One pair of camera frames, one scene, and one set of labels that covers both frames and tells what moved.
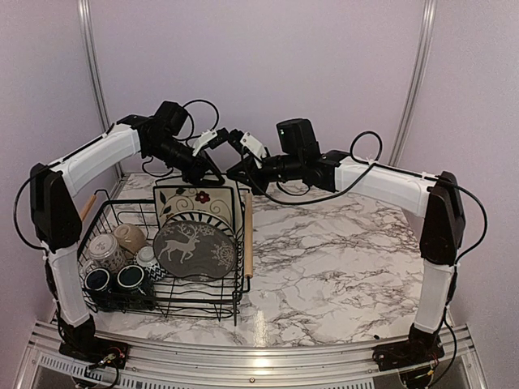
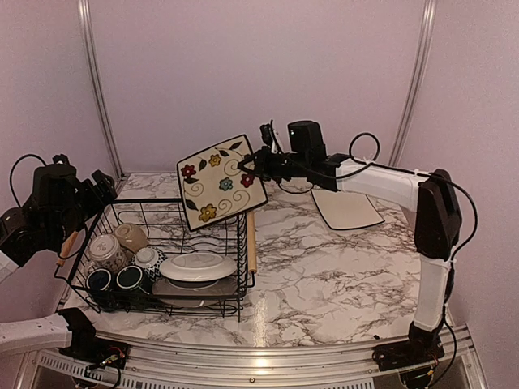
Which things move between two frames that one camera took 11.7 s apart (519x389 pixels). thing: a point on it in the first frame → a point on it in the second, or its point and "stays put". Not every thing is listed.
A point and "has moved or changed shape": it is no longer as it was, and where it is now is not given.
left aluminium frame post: (85, 11) stays put
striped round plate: (202, 217) → (198, 267)
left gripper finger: (215, 170) → (106, 184)
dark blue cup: (96, 279) stays put
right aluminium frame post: (428, 23) stays put
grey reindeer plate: (194, 250) → (195, 294)
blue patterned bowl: (147, 258) stays put
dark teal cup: (130, 275) stays put
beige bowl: (130, 237) stays put
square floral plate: (172, 200) has moved or changed shape
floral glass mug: (105, 253) stays put
